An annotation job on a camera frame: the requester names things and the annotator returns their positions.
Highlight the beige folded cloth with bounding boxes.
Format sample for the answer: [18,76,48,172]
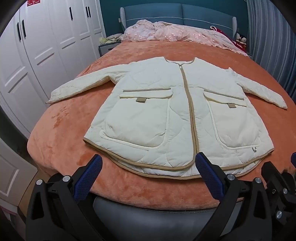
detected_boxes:
[99,33,123,44]

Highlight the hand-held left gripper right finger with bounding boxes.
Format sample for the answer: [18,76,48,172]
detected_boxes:
[195,152,278,241]

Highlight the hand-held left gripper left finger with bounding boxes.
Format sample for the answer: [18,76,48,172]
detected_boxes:
[25,154,109,241]

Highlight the red plush toys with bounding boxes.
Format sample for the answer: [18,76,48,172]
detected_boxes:
[233,32,248,50]

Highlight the white door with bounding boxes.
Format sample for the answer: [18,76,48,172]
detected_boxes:
[0,137,38,209]

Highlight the blue upholstered headboard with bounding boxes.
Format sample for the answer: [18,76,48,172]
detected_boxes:
[119,3,239,35]

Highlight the dark nightstand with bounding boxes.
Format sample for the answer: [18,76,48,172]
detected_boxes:
[98,42,122,57]

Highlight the pink floral quilt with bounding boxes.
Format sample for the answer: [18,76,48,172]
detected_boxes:
[121,20,248,56]

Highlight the cream quilted jacket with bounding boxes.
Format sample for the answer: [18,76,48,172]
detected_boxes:
[46,57,288,179]

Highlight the grey curtain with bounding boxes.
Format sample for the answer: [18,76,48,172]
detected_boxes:
[245,0,296,100]

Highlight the white wardrobe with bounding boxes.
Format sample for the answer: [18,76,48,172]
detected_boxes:
[0,0,103,133]

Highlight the orange plush blanket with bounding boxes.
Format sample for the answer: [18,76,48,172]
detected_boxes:
[26,39,296,210]

